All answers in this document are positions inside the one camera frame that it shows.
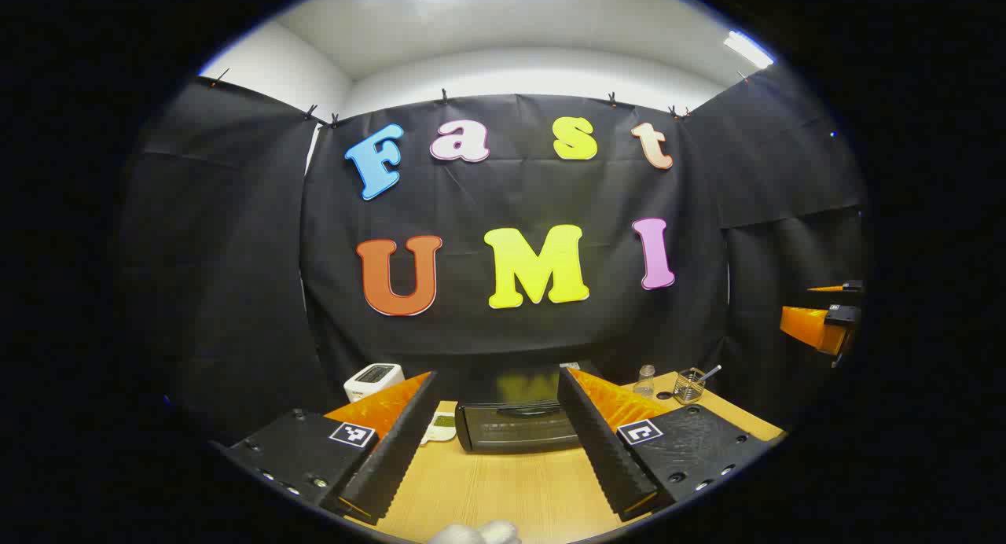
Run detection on small ceiling light panel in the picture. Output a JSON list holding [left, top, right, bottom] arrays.
[[723, 31, 775, 69]]

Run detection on black electric oven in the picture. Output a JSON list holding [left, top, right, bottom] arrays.
[[454, 362, 586, 454]]

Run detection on white toaster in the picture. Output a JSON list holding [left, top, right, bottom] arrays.
[[343, 363, 406, 403]]

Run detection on wire mesh holder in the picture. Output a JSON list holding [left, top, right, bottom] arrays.
[[674, 367, 706, 405]]

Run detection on white divided snack dish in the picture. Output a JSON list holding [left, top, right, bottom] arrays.
[[420, 410, 458, 447]]

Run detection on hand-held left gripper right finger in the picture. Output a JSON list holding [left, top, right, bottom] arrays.
[[556, 367, 775, 523]]

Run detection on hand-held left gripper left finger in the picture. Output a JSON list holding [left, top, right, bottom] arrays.
[[222, 371, 439, 527]]

